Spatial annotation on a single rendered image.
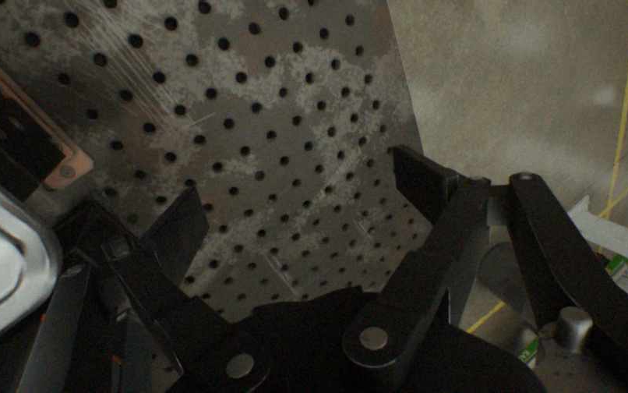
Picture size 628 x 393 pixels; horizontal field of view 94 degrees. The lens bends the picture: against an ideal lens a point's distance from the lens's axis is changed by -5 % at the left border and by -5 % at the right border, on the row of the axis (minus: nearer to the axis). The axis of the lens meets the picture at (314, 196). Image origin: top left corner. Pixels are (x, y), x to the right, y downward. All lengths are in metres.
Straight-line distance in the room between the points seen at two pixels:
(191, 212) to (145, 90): 0.32
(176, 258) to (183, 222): 0.02
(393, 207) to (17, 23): 0.66
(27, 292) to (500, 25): 1.97
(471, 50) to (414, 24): 0.38
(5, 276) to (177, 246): 0.10
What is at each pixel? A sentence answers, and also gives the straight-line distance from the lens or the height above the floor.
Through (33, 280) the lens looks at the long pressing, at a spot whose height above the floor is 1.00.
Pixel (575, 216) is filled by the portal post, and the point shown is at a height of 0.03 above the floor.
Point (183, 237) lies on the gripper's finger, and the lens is 0.18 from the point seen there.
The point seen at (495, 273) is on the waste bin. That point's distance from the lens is 2.56.
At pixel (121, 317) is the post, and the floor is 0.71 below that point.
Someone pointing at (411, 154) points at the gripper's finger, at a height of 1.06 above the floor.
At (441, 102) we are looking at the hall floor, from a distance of 1.73.
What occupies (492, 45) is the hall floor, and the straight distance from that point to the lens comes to 1.95.
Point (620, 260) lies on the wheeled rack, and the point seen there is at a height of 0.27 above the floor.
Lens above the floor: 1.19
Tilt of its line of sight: 56 degrees down
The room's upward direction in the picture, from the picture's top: 132 degrees clockwise
